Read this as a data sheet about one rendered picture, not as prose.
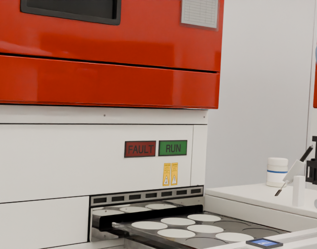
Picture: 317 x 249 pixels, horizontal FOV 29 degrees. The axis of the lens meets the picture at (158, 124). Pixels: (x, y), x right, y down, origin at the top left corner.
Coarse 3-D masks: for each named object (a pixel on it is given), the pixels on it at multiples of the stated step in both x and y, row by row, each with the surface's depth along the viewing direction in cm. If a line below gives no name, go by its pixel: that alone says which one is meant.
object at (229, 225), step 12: (168, 216) 184; (180, 216) 185; (168, 228) 168; (180, 228) 169; (228, 228) 172; (240, 228) 173; (252, 228) 174; (264, 228) 175; (180, 240) 155; (192, 240) 157; (204, 240) 157; (216, 240) 158
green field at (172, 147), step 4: (160, 144) 186; (164, 144) 187; (168, 144) 188; (172, 144) 189; (176, 144) 190; (180, 144) 191; (184, 144) 193; (160, 148) 186; (164, 148) 187; (168, 148) 188; (172, 148) 189; (176, 148) 190; (180, 148) 191; (184, 148) 193; (160, 152) 186; (164, 152) 187; (168, 152) 188; (172, 152) 189; (176, 152) 190; (180, 152) 192; (184, 152) 193
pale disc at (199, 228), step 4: (188, 228) 170; (192, 228) 170; (196, 228) 170; (200, 228) 170; (204, 228) 171; (208, 228) 171; (212, 228) 171; (216, 228) 172; (220, 228) 172; (204, 232) 166; (208, 232) 166; (212, 232) 166; (216, 232) 167
